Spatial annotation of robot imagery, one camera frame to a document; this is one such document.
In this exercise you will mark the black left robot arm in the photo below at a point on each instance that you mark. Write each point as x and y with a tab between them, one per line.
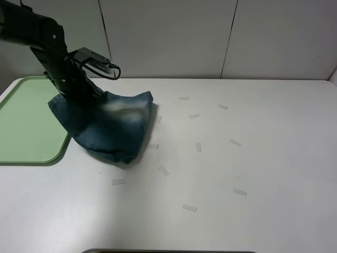
46	39

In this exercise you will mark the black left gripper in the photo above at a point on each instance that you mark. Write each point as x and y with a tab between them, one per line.
72	84

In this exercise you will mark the clear tape strip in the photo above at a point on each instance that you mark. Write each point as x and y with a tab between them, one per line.
240	192
223	107
199	147
235	143
153	146
118	181
158	119
164	171
189	208

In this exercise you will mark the blue children's denim shorts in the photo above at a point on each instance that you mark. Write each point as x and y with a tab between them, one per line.
111	127

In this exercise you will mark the light green plastic tray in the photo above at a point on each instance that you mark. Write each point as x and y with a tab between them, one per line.
30	133

